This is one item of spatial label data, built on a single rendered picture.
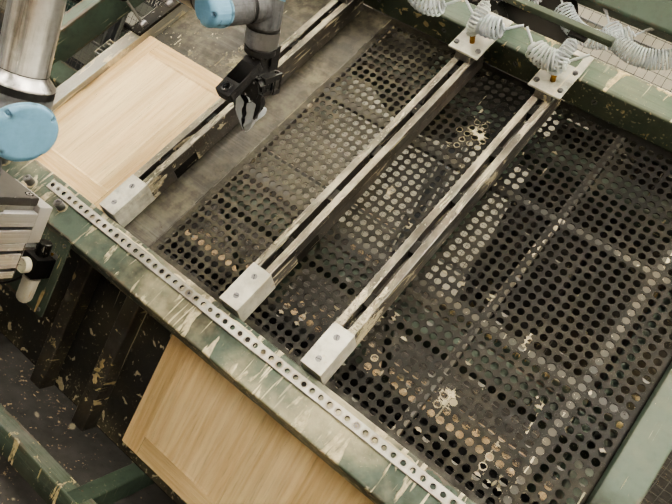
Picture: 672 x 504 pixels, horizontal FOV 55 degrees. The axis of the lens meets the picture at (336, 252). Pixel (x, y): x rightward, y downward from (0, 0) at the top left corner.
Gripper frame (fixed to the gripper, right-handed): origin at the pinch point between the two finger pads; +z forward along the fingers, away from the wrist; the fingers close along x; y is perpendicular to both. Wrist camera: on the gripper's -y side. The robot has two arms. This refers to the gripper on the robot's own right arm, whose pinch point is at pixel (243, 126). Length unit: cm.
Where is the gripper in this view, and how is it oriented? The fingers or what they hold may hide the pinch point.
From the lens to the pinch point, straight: 160.4
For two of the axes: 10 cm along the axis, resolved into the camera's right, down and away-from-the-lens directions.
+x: -7.8, -5.2, 3.5
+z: -2.1, 7.4, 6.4
